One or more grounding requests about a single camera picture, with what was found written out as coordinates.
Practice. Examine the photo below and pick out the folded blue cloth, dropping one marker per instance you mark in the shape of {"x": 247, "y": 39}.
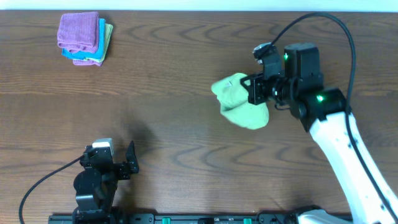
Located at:
{"x": 90, "y": 56}

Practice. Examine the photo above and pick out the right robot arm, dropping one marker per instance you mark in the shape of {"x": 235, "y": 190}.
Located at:
{"x": 325, "y": 115}

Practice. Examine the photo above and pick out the folded purple cloth at bottom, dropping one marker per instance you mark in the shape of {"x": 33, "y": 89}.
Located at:
{"x": 86, "y": 63}

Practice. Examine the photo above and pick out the folded yellow-green cloth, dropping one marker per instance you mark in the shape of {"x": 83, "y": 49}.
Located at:
{"x": 107, "y": 36}

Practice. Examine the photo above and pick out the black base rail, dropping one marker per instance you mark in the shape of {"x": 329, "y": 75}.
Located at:
{"x": 264, "y": 218}

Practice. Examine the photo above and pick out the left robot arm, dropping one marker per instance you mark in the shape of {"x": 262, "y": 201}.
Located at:
{"x": 96, "y": 186}

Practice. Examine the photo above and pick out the green microfiber cloth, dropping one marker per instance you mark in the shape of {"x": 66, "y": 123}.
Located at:
{"x": 234, "y": 105}

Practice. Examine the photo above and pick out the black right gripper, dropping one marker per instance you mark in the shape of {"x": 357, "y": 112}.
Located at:
{"x": 255, "y": 89}

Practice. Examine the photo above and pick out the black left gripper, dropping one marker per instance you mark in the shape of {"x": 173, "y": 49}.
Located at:
{"x": 121, "y": 170}

